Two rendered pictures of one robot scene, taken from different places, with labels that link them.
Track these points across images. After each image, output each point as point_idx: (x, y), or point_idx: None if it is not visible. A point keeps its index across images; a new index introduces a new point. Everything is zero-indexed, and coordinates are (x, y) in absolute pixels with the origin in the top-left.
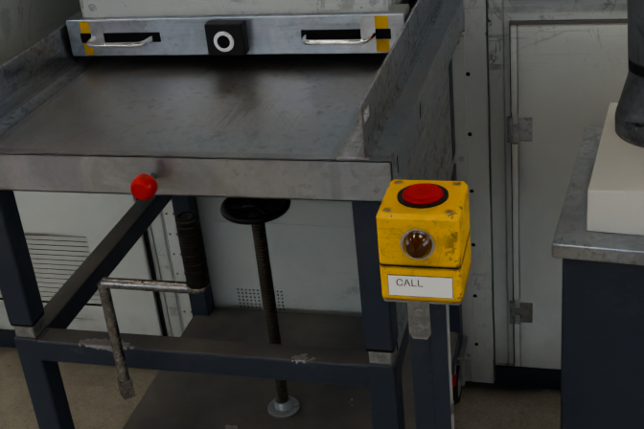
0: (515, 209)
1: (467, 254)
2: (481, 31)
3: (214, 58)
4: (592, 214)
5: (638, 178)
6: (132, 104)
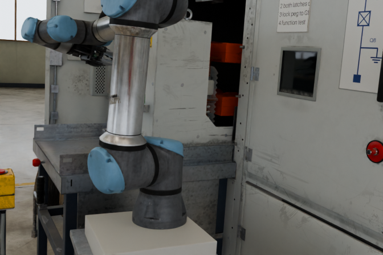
0: None
1: (3, 200)
2: (239, 181)
3: None
4: (85, 226)
5: (101, 220)
6: (82, 147)
